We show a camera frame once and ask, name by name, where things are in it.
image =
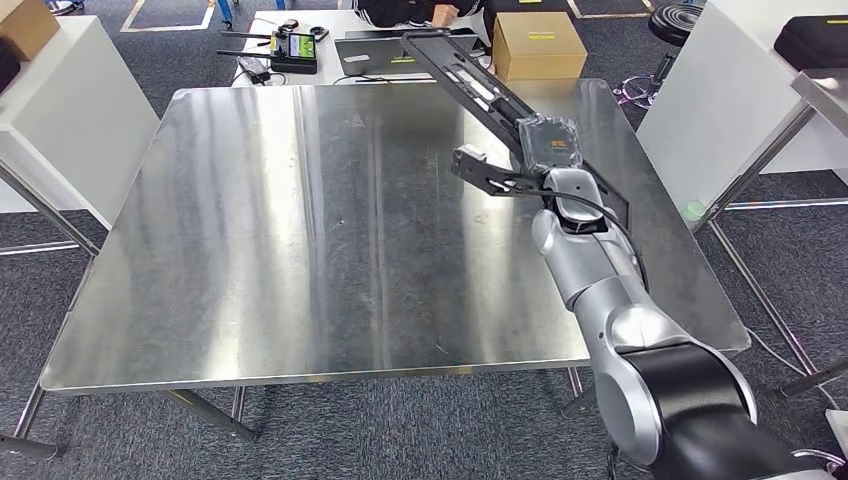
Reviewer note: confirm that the black remote controller with screen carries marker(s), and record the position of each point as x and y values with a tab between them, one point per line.
295	53

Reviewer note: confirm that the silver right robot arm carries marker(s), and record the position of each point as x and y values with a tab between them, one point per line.
596	265

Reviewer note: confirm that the black fabric object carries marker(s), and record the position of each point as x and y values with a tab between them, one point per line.
808	40

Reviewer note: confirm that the grey laptop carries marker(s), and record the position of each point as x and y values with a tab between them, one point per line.
371	56

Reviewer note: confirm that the small black round gadget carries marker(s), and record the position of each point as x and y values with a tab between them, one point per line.
288	26
319	33

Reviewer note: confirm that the person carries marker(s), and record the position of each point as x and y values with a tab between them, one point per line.
397	10

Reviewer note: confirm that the white desk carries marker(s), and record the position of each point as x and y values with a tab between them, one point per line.
331	26

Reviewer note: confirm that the stainless steel workbench table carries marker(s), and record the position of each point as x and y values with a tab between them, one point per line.
265	232

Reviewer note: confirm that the white panelled steel table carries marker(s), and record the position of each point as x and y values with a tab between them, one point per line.
66	119
715	99

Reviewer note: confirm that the black power adapter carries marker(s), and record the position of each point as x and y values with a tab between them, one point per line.
255	69

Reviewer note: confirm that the plain brown cardboard box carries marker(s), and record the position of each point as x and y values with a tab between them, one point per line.
26	23

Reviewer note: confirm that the black plastic plate frame part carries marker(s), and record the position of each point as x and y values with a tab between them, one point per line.
430	53

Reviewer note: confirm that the cardboard box with yellow label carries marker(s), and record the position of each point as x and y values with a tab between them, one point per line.
540	50

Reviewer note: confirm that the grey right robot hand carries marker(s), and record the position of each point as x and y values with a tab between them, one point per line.
550	142

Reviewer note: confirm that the person's hand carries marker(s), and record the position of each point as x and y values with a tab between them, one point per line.
444	14

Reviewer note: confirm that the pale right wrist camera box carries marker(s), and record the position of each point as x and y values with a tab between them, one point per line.
472	152

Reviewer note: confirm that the blue metal cart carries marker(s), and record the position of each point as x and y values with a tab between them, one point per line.
225	12

